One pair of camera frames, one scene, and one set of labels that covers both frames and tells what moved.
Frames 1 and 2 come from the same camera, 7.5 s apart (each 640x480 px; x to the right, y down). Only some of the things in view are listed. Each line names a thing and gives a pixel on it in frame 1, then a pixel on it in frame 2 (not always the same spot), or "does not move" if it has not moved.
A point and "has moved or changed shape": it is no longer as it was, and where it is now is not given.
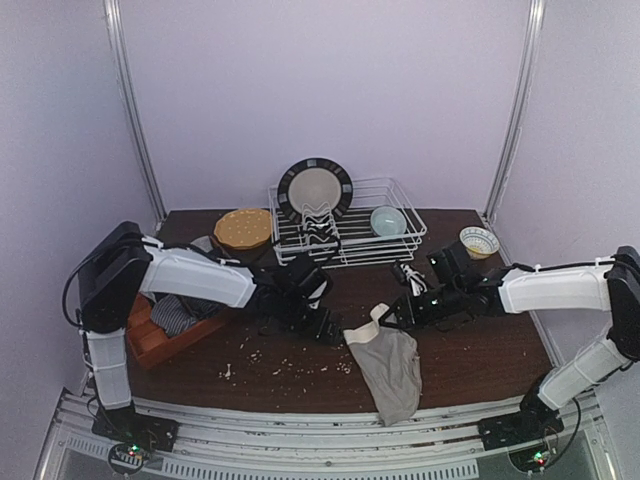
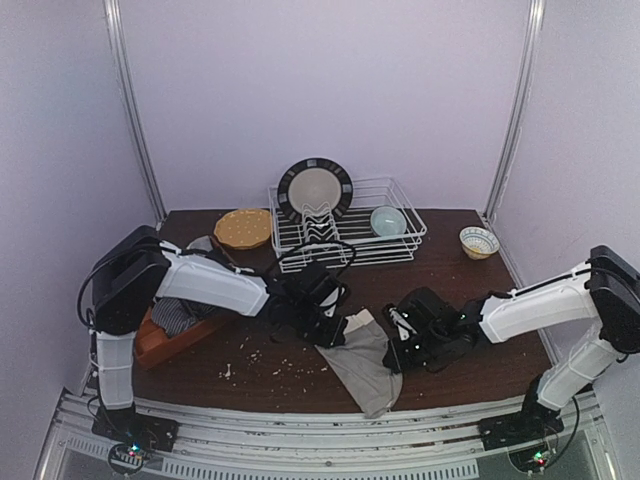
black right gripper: x=406 y=310 -> x=400 y=350
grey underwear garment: x=388 y=359 has moved or changed shape
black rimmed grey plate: x=316 y=182 does not move
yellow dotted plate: x=243 y=228 does not move
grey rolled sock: x=203 y=242 does not move
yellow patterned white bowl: x=478 y=242 does not move
